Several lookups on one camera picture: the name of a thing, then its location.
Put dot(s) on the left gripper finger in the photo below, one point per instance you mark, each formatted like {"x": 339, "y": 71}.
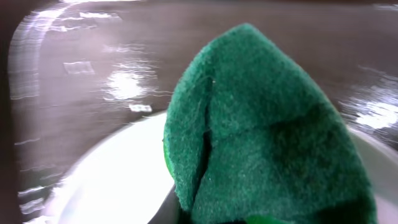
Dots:
{"x": 170, "y": 211}

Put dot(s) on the green scrub sponge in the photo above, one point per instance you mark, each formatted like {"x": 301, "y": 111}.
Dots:
{"x": 250, "y": 138}

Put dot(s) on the dark brown serving tray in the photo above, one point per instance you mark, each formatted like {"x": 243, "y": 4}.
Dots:
{"x": 79, "y": 71}

